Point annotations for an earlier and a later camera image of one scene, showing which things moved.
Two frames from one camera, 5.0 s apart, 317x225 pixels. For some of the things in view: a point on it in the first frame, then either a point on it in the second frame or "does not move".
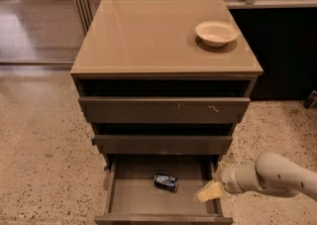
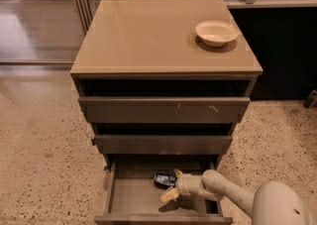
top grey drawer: [164, 101] does not move
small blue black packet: [165, 181] does not move
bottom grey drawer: [133, 198] does not move
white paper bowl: [216, 33] does not move
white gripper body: [228, 177] → [183, 183]
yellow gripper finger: [210, 191] → [170, 195]
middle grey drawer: [162, 139] does not move
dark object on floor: [311, 100] does not move
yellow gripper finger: [221, 166] → [177, 172]
